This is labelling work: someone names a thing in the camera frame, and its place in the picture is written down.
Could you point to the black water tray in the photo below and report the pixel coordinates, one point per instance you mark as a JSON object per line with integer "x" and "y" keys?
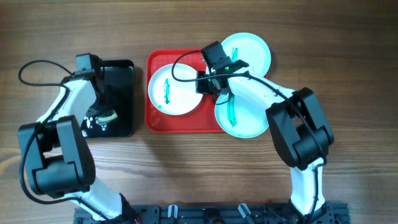
{"x": 119, "y": 81}

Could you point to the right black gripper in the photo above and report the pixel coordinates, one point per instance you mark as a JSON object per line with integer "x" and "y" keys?
{"x": 200, "y": 88}

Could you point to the black mounting rail base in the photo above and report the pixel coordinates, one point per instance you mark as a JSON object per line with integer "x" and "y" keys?
{"x": 268, "y": 213}

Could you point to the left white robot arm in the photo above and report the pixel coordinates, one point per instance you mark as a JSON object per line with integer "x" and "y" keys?
{"x": 57, "y": 165}

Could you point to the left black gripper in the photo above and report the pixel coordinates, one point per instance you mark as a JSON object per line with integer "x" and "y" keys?
{"x": 111, "y": 99}

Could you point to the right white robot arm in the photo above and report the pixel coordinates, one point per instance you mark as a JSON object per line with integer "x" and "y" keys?
{"x": 300, "y": 132}

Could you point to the red plastic tray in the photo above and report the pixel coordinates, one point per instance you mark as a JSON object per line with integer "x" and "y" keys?
{"x": 200, "y": 120}

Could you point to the white plate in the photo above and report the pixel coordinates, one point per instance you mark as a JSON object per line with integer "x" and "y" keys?
{"x": 170, "y": 96}
{"x": 239, "y": 117}
{"x": 251, "y": 49}

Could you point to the yellow green sponge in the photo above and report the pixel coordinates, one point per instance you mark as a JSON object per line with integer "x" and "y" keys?
{"x": 106, "y": 117}

